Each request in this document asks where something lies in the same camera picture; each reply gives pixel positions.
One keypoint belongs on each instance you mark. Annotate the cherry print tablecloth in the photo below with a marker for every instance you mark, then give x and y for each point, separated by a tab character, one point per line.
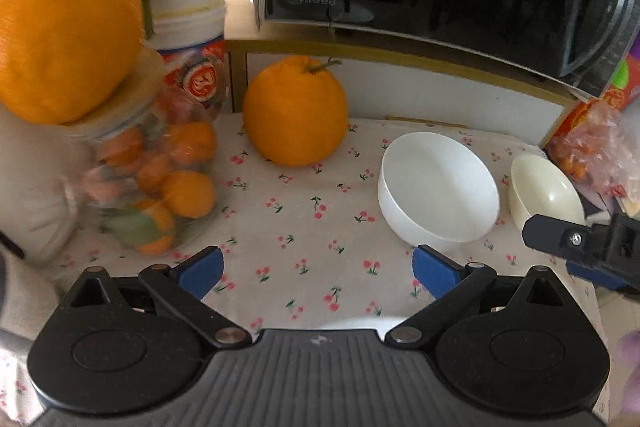
300	227

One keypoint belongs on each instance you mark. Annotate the white wooden stand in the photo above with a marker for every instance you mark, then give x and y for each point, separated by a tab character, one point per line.
425	87

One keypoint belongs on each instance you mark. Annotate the green purple plastic toy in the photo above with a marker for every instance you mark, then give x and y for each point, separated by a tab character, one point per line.
622	77

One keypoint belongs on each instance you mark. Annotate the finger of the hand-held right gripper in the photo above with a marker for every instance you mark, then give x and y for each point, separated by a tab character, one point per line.
550	234
600	278

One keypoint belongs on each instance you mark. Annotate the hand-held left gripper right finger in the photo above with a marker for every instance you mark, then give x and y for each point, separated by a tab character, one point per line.
437	272

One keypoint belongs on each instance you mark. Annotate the red printed box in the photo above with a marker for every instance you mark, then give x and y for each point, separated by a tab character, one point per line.
612	101

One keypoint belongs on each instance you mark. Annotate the clear bag orange snacks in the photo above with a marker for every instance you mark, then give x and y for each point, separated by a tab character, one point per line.
595	147

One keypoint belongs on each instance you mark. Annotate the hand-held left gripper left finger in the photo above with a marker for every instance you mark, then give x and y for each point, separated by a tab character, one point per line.
200	272

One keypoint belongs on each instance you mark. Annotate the cream bowl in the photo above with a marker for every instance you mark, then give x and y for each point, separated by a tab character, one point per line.
542	187

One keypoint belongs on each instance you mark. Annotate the stack of white tubs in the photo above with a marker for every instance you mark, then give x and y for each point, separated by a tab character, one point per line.
185	17

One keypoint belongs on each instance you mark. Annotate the white bowl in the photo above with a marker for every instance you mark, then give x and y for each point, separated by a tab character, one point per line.
435	187

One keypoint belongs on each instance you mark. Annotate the orange with stem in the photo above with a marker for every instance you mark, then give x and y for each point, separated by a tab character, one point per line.
295	117

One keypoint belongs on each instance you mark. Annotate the large orange with leaves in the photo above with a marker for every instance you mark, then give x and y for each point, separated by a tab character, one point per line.
65	32

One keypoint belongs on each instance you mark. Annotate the glass jar with fruit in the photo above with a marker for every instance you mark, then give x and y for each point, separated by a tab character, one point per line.
150	187

